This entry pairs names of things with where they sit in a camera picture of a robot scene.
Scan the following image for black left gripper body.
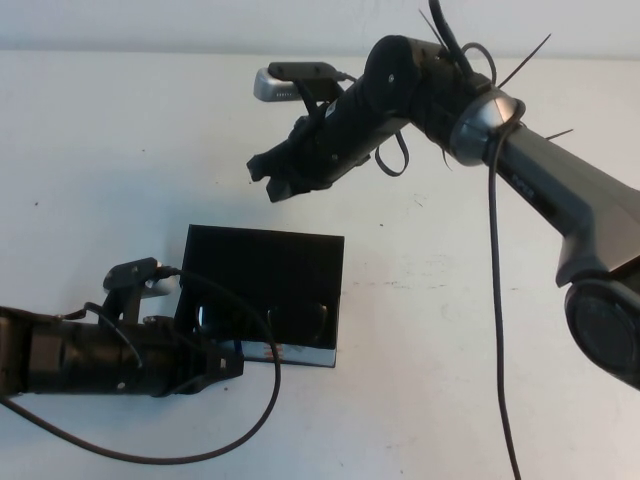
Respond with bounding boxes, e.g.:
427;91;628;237
141;313;222;399

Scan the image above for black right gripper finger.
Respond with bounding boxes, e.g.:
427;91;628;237
246;145;282;185
264;173;302;204

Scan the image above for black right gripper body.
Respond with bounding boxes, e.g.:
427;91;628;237
259;98;374;195

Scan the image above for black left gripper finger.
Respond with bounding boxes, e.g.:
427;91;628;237
188;368;240;399
207;347;247;376

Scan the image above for black framed glasses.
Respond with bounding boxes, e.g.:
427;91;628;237
196;298;332;347

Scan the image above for black glasses case patterned side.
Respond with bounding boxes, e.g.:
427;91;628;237
170;223;347;369

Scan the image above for thin black zip tie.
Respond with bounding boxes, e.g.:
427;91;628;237
418;8;451;51

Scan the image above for long black zip tie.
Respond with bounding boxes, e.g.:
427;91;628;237
499;33;554;89

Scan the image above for right camera mount bracket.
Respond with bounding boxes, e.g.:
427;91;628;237
294;77;347;127

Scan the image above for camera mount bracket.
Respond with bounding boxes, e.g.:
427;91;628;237
102;284;147;327
294;77;347;127

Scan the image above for left camera black cable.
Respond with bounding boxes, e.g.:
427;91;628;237
0;266;283;464

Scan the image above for left wrist camera black silver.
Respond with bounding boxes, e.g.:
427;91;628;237
101;256;182;300

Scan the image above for wrist camera black silver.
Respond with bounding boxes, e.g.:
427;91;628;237
253;60;347;103
101;256;182;300

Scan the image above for left camera mount bracket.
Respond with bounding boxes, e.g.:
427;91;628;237
102;284;147;327

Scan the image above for right wrist camera black silver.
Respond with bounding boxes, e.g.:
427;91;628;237
253;60;347;103

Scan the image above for flat black strap loop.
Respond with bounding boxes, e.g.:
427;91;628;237
374;131;410;177

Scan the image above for thin black wire loop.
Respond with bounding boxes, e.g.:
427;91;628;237
458;41;498;87

